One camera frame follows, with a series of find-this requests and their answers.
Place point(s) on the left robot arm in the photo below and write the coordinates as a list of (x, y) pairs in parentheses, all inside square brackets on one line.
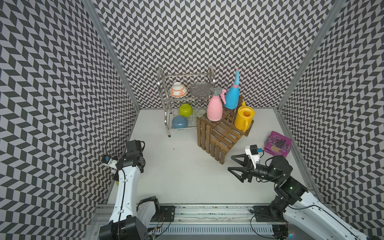
[(129, 220)]

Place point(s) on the wooden slatted shelf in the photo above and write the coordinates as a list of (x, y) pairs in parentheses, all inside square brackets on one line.
[(218, 138)]

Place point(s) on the aluminium front rail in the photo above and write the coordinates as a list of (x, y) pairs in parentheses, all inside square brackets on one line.
[(204, 214)]

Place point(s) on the lime green bowl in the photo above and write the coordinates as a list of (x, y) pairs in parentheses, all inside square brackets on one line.
[(185, 110)]

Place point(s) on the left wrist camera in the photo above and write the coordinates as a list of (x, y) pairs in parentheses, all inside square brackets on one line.
[(109, 161)]

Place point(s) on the blue spray bottle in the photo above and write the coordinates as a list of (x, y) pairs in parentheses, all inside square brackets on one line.
[(233, 94)]

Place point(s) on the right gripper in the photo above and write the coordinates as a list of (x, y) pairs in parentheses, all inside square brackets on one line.
[(245, 171)]

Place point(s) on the yellow watering can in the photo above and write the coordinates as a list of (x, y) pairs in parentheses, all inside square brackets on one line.
[(244, 117)]

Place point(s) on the white orange patterned bowl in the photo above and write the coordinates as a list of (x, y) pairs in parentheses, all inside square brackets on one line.
[(178, 90)]

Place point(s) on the purple snack box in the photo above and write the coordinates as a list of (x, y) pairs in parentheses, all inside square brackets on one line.
[(278, 145)]

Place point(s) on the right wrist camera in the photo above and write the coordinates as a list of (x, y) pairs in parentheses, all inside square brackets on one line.
[(254, 153)]

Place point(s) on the metal dish rack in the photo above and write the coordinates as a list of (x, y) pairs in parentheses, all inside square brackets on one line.
[(171, 105)]

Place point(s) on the blue bowl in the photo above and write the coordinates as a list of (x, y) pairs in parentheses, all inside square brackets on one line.
[(179, 122)]

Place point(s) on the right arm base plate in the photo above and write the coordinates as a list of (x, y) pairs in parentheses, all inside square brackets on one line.
[(263, 214)]

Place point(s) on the pink spray bottle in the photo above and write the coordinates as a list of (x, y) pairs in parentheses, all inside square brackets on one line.
[(215, 106)]

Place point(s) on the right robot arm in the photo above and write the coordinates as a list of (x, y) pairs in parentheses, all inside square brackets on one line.
[(294, 203)]

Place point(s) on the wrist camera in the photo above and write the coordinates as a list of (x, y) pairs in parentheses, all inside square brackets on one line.
[(109, 161), (254, 153)]

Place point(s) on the grey glass plate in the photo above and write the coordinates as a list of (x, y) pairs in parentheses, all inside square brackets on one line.
[(201, 89)]

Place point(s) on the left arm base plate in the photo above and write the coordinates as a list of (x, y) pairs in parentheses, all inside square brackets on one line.
[(164, 214)]

